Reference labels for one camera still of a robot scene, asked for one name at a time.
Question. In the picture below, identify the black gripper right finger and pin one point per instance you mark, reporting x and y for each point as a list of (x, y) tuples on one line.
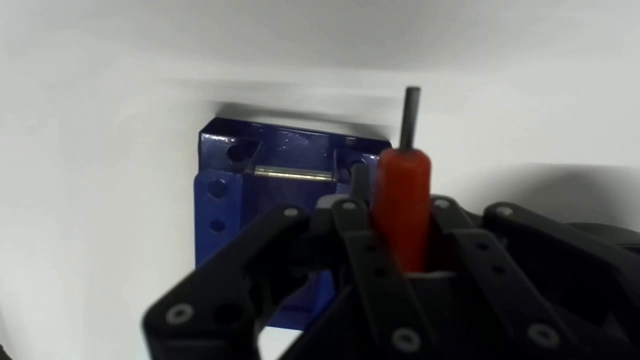
[(514, 285)]

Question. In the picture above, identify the white table cloth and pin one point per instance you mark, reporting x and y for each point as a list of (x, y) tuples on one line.
[(100, 104)]

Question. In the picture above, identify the orange handled metal tool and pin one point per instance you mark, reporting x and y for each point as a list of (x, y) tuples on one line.
[(403, 192)]

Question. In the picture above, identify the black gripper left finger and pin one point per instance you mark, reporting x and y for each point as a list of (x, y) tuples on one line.
[(218, 309)]

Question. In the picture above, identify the blue metal bracket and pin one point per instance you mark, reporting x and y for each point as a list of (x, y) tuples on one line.
[(249, 168)]

